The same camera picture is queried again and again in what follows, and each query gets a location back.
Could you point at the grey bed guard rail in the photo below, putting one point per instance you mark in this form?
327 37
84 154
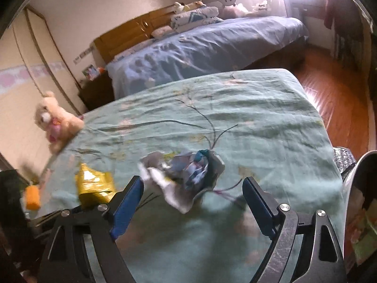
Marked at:
250 0

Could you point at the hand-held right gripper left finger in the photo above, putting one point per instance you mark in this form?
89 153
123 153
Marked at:
126 209

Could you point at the cream teddy bear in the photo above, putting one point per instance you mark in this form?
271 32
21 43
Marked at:
56 121

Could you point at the white round trash bin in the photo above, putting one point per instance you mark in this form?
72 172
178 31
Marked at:
352 179

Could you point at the small white pillow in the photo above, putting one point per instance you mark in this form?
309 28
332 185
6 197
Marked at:
162 31

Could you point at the cream wardrobe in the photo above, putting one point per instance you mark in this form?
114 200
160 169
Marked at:
32 64

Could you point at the bed with blue sheet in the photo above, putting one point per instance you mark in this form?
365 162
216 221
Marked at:
200 47

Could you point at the orange foam piece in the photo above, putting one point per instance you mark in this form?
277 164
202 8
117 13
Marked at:
33 197

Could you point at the grey knitted cloth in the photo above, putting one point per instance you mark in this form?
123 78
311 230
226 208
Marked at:
344 159

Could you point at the wooden headboard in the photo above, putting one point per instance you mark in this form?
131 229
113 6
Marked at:
129 32

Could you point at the dark wooden nightstand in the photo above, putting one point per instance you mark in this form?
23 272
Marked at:
97 91

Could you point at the green floral bed sheet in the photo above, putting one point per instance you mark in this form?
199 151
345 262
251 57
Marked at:
206 112

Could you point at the small photo frame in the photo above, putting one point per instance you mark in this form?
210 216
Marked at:
89 72

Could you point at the row of small plush toys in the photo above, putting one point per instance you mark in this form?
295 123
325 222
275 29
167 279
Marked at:
190 6

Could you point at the blue silver wrapper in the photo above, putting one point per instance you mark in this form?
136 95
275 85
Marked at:
188 174

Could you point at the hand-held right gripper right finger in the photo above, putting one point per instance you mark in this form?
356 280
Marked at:
260 207

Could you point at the crumpled yellow wrapper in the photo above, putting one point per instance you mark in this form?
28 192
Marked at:
94 184

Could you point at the dark red coat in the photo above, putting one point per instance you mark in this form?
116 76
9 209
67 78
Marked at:
332 6

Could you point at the blue patterned pillow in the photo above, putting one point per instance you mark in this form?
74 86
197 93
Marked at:
197 17

